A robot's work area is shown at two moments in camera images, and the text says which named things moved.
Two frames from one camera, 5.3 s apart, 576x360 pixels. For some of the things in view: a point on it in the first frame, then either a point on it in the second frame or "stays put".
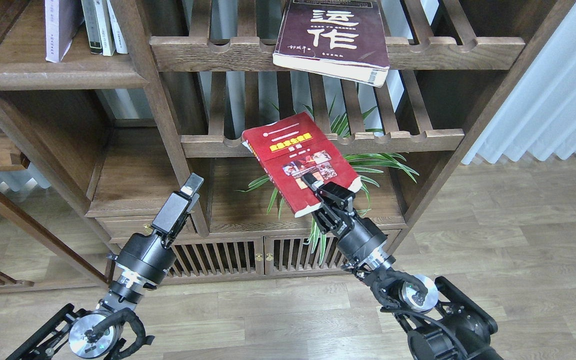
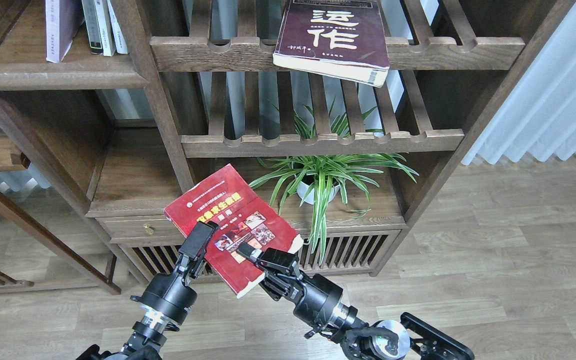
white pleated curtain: x=559 y=104 stays put
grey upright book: x=92 y=25 stays put
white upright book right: x=120 y=44 stays put
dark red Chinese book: x=346 y=39 stays put
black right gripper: x=358 y=239 to x=314 y=297
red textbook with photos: x=295 y=146 to x=222 y=197
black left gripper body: x=149 y=257 to x=173 y=294
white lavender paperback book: x=63 y=19 stays put
